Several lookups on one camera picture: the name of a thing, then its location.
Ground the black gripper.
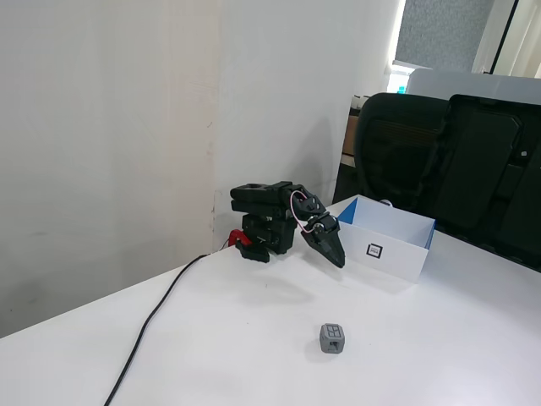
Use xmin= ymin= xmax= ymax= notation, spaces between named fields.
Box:
xmin=300 ymin=212 xmax=346 ymax=268

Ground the gray block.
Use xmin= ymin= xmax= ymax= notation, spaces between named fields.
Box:
xmin=319 ymin=323 xmax=348 ymax=354

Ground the blue white cardboard box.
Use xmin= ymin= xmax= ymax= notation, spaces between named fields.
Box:
xmin=336 ymin=194 xmax=436 ymax=283

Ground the red table clamp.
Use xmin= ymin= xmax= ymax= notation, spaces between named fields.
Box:
xmin=227 ymin=229 xmax=254 ymax=249

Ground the black office chair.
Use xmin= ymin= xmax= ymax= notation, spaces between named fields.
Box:
xmin=331 ymin=91 xmax=450 ymax=222

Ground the gray window blind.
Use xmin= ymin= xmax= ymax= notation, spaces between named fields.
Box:
xmin=395 ymin=0 xmax=495 ymax=71

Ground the white servo cable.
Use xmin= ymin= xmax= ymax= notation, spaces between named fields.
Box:
xmin=289 ymin=190 xmax=317 ymax=234

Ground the black power cable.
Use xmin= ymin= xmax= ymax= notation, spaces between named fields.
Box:
xmin=102 ymin=252 xmax=212 ymax=406

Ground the black window frame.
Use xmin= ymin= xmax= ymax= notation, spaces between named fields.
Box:
xmin=489 ymin=0 xmax=522 ymax=76

